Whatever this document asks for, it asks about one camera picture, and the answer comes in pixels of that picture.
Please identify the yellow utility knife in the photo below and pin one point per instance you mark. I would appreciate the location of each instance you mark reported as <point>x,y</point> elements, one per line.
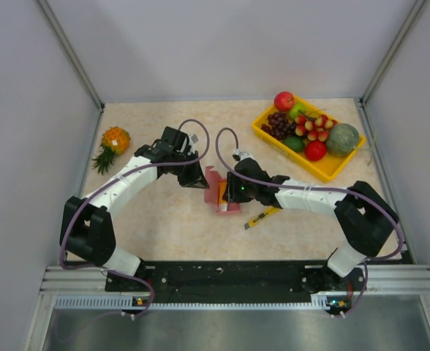
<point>261,216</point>

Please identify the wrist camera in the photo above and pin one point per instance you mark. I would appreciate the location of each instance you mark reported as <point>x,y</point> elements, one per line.
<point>190,144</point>
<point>239,155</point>

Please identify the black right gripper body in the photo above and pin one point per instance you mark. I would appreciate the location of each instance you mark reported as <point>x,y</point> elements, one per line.
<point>247,192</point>

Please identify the dark purple grape bunch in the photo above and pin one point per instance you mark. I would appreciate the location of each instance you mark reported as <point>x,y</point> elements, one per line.
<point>279,126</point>

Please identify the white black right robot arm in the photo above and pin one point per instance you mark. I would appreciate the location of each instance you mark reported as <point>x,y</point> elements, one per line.
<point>366,220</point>

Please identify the red-yellow cherry bunch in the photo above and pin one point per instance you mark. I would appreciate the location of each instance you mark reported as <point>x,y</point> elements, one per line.
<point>313,128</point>

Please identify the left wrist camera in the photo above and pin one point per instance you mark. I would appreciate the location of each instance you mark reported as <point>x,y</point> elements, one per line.
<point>190,144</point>

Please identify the white slotted cable duct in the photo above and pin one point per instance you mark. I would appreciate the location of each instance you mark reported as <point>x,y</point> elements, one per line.
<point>132,303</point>

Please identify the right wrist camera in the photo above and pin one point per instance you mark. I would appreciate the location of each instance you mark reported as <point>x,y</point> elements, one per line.
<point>239,155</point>

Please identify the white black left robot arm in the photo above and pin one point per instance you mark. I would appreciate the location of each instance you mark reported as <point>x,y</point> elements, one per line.
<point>87,233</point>

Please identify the green apple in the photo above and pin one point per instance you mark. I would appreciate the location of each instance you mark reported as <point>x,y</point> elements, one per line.
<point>297,110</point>

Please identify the red apple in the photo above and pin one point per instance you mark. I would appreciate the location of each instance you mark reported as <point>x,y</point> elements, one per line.
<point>284,101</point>

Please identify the green lime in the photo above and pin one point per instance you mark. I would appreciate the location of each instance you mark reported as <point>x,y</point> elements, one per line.
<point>295,144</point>

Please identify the yellow plastic tray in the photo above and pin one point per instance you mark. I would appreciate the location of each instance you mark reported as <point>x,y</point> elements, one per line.
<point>325,169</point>

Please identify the red tomato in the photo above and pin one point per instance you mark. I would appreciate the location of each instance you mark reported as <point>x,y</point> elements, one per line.
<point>315,150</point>

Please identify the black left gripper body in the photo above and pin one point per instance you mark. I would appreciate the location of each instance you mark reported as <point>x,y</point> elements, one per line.
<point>184,156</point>

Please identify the pink express box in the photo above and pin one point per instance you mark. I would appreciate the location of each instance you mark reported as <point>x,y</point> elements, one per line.
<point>213,195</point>

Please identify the green netted melon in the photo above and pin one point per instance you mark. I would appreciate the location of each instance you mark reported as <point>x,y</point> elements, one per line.
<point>342,140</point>

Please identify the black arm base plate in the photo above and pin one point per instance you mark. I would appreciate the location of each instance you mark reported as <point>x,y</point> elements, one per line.
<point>251,281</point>

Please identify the orange white cream tube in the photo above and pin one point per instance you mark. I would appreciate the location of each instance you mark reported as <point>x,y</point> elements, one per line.
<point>223,195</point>

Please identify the orange toy pineapple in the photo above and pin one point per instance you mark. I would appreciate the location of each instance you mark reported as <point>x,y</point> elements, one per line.
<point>114,142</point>

